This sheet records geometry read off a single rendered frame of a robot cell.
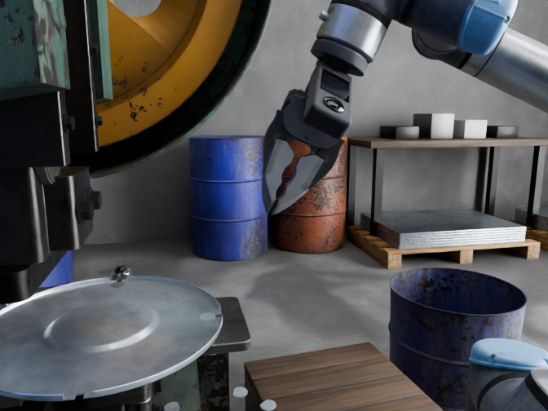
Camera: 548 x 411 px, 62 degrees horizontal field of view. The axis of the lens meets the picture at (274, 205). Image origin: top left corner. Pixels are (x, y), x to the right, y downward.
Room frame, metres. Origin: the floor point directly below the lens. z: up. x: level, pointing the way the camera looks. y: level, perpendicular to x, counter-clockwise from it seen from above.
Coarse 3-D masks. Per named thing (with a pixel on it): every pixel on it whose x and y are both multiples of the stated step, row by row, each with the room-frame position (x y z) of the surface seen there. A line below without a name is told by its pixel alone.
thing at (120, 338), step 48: (96, 288) 0.64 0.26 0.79; (144, 288) 0.64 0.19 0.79; (192, 288) 0.64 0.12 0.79; (0, 336) 0.50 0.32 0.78; (48, 336) 0.49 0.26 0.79; (96, 336) 0.49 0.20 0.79; (144, 336) 0.50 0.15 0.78; (192, 336) 0.50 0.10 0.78; (0, 384) 0.40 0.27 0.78; (48, 384) 0.40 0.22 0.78; (96, 384) 0.40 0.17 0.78; (144, 384) 0.41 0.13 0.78
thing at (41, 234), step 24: (0, 168) 0.44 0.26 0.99; (24, 168) 0.44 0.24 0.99; (48, 168) 0.45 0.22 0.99; (72, 168) 0.55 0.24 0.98; (0, 192) 0.44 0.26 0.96; (24, 192) 0.44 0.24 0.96; (48, 192) 0.47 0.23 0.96; (72, 192) 0.48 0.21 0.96; (96, 192) 0.55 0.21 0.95; (0, 216) 0.44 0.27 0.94; (24, 216) 0.44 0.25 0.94; (48, 216) 0.47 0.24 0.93; (72, 216) 0.47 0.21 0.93; (0, 240) 0.44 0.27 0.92; (24, 240) 0.44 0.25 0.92; (48, 240) 0.47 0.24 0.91; (72, 240) 0.47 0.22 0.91; (0, 264) 0.44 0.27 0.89
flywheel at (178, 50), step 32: (192, 0) 0.91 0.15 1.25; (224, 0) 0.89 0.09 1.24; (128, 32) 0.89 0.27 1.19; (160, 32) 0.90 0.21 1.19; (192, 32) 0.88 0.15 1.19; (224, 32) 0.89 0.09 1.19; (128, 64) 0.89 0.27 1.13; (160, 64) 0.90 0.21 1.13; (192, 64) 0.88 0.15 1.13; (128, 96) 0.86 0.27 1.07; (160, 96) 0.86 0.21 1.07; (128, 128) 0.85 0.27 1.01
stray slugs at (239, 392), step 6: (234, 390) 0.60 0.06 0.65; (240, 390) 0.60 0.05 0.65; (246, 390) 0.60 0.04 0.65; (240, 396) 0.58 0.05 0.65; (174, 402) 0.57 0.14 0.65; (264, 402) 0.57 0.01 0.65; (270, 402) 0.57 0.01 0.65; (168, 408) 0.56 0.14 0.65; (174, 408) 0.56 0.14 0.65; (264, 408) 0.56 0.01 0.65; (270, 408) 0.56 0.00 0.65
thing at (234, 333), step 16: (224, 304) 0.60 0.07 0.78; (240, 304) 0.60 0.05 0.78; (224, 320) 0.55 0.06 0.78; (240, 320) 0.55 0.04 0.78; (224, 336) 0.50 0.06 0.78; (240, 336) 0.50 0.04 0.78; (208, 352) 0.48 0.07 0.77; (224, 352) 0.49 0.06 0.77; (160, 384) 0.56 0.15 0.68; (80, 400) 0.48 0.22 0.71; (96, 400) 0.48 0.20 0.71; (112, 400) 0.48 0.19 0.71; (128, 400) 0.48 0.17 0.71; (144, 400) 0.49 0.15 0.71
